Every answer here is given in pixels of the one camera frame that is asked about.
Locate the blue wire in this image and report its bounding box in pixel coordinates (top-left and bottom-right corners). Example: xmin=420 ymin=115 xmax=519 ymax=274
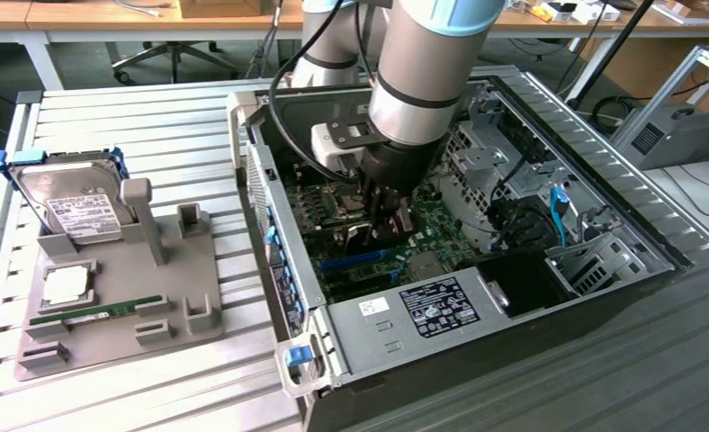
xmin=547 ymin=183 xmax=572 ymax=248

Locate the CPU socket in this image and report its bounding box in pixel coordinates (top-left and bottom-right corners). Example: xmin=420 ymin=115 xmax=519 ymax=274
xmin=328 ymin=186 xmax=368 ymax=215

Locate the green Dell motherboard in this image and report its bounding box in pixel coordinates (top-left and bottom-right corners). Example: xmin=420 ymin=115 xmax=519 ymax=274
xmin=281 ymin=152 xmax=493 ymax=303

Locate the black tripod pole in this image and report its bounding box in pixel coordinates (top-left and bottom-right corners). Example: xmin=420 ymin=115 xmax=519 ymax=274
xmin=563 ymin=0 xmax=655 ymax=109

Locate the Nvidia graphics card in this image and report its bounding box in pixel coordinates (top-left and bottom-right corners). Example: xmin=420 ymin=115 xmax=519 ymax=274
xmin=329 ymin=219 xmax=416 ymax=261

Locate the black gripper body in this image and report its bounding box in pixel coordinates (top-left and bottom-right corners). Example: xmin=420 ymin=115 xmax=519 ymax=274
xmin=359 ymin=133 xmax=447 ymax=197

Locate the black open PC case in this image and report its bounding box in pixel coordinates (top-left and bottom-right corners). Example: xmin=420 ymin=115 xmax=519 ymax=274
xmin=227 ymin=74 xmax=691 ymax=432

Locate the aluminium profile frame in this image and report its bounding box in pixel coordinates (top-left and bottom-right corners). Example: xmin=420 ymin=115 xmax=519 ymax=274
xmin=608 ymin=44 xmax=709 ymax=149

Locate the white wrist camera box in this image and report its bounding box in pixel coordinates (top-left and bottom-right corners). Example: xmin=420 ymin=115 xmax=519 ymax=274
xmin=309 ymin=119 xmax=385 ymax=176

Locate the white cardboard box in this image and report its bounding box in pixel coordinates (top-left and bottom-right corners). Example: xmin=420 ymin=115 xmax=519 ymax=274
xmin=572 ymin=2 xmax=623 ymax=23

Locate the black expansion slot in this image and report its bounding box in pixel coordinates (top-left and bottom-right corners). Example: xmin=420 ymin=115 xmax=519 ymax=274
xmin=329 ymin=282 xmax=396 ymax=303
xmin=321 ymin=268 xmax=391 ymax=292

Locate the green RAM stick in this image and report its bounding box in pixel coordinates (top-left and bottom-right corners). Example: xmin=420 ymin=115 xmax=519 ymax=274
xmin=28 ymin=294 xmax=169 ymax=326

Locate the silver perforated metal bracket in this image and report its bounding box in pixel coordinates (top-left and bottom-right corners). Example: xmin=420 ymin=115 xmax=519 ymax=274
xmin=543 ymin=231 xmax=642 ymax=298

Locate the silver metal disk bay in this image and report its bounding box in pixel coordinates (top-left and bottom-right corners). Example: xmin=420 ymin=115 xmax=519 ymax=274
xmin=440 ymin=119 xmax=571 ymax=212

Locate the grey power supply unit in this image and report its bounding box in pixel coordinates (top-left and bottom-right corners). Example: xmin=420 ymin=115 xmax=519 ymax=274
xmin=323 ymin=265 xmax=515 ymax=377

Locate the grey metal box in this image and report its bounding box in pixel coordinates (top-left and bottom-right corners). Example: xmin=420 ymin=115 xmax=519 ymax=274
xmin=627 ymin=103 xmax=709 ymax=171

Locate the blue expansion slot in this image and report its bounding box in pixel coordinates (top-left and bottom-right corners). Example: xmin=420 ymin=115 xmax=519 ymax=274
xmin=317 ymin=248 xmax=391 ymax=272

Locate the silver hard disk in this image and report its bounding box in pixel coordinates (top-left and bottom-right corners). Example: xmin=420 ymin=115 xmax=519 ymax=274
xmin=16 ymin=155 xmax=139 ymax=247

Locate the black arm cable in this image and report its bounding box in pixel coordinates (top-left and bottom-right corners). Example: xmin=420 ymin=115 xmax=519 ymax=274
xmin=267 ymin=0 xmax=371 ymax=181

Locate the grey parts rack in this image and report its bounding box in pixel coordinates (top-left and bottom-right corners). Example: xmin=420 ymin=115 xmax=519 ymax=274
xmin=15 ymin=177 xmax=229 ymax=383

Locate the blue plastic clip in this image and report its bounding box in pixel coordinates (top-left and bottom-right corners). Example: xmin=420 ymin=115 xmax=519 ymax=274
xmin=283 ymin=345 xmax=311 ymax=368

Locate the yellow white box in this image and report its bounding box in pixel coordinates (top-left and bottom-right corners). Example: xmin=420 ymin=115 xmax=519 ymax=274
xmin=536 ymin=0 xmax=578 ymax=23

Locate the black power wire bundle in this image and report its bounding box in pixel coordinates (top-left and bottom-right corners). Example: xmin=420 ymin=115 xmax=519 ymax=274
xmin=485 ymin=197 xmax=557 ymax=253

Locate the silver finned chipset heatsink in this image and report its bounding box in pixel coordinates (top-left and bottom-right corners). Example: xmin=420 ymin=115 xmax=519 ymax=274
xmin=407 ymin=251 xmax=452 ymax=279

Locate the black office chair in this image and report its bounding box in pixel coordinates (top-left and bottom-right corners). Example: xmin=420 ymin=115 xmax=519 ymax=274
xmin=111 ymin=40 xmax=241 ymax=86

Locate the blue disk carrier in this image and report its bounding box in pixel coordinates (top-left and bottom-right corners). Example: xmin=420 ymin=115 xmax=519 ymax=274
xmin=0 ymin=146 xmax=132 ymax=190

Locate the silver CPU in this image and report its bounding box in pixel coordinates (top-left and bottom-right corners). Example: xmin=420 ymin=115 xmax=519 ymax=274
xmin=41 ymin=265 xmax=91 ymax=303

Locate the coiled black cable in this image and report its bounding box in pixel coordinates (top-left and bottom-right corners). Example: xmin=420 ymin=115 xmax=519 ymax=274
xmin=590 ymin=95 xmax=638 ymax=134

